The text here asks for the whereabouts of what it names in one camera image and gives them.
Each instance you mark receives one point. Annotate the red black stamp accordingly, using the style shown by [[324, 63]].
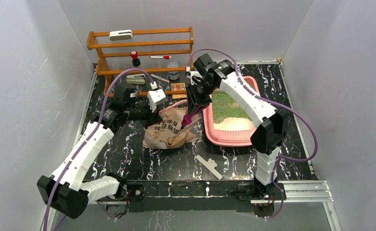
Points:
[[135, 60]]

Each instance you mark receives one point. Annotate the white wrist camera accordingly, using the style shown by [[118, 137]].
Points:
[[193, 76], [156, 96]]

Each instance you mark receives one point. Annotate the orange wooden shelf rack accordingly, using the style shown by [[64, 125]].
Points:
[[113, 57]]

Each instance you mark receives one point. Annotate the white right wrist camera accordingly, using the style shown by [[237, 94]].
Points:
[[193, 76]]

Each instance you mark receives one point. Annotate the small glass jar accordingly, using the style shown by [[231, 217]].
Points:
[[173, 75]]

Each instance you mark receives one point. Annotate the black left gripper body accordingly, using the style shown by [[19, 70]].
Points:
[[151, 112]]

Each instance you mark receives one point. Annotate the cat litter bag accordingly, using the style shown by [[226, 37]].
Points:
[[170, 134]]

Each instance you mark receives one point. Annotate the grey bag sealing clip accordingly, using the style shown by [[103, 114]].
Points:
[[210, 165]]

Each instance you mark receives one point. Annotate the purple litter scoop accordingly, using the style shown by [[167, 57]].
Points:
[[191, 116]]

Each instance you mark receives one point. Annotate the pink cat litter box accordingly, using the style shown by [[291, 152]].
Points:
[[226, 123]]

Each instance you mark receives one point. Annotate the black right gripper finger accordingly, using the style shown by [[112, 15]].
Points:
[[204, 101], [195, 101]]

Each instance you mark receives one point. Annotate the white stapler on top shelf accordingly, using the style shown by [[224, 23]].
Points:
[[120, 35]]

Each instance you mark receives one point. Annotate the white pen on shelf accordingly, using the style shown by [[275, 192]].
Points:
[[160, 78]]

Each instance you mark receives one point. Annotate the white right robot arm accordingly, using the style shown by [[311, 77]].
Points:
[[271, 124]]

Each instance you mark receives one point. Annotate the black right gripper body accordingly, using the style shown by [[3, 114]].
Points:
[[205, 87]]

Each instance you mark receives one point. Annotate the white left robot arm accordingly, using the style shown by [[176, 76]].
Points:
[[64, 190]]

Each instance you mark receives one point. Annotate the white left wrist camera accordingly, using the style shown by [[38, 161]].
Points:
[[156, 96]]

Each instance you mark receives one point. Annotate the red white marker pen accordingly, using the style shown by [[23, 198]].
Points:
[[166, 57]]

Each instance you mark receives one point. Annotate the grey stapler lower shelf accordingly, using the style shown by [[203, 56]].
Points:
[[136, 79]]

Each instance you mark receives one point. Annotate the orange snack packet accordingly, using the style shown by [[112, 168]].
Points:
[[178, 87]]

